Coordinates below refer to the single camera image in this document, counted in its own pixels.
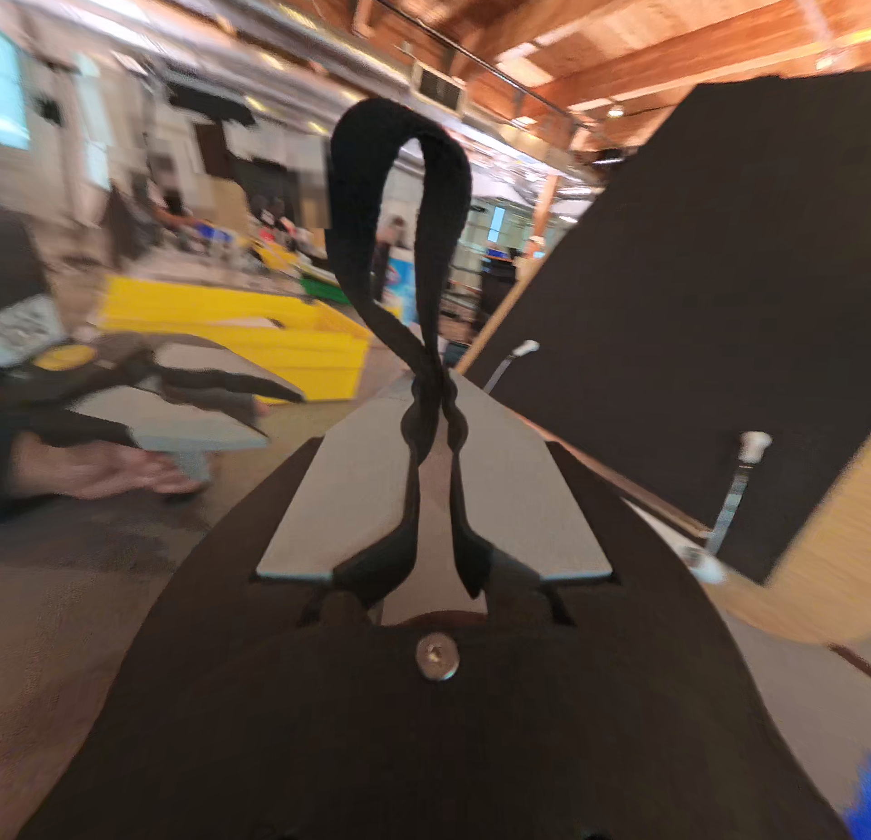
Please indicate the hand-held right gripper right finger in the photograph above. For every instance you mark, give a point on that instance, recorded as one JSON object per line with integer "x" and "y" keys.
{"x": 531, "y": 513}

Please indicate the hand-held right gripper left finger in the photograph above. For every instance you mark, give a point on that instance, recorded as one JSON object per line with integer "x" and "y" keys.
{"x": 347, "y": 513}

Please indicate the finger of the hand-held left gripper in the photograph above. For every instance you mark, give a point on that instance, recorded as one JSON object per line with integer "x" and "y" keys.
{"x": 211, "y": 360}
{"x": 177, "y": 421}

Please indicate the yellow plastic bin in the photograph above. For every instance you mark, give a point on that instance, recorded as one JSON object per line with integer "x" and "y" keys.
{"x": 306, "y": 357}

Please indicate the green plastic bin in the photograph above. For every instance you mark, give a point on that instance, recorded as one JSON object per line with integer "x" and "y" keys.
{"x": 323, "y": 292}

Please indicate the disinfectant wipes canister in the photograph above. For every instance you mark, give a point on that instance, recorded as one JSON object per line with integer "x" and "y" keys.
{"x": 403, "y": 289}

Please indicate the black board book stand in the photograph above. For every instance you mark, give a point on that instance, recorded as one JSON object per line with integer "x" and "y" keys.
{"x": 680, "y": 275}

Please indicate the white stand base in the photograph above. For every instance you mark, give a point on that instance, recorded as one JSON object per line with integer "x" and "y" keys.
{"x": 803, "y": 704}

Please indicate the metal air vent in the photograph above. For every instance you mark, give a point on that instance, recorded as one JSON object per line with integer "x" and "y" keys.
{"x": 439, "y": 88}

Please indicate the blue plastic bin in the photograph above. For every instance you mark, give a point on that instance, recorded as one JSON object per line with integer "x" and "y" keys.
{"x": 861, "y": 813}

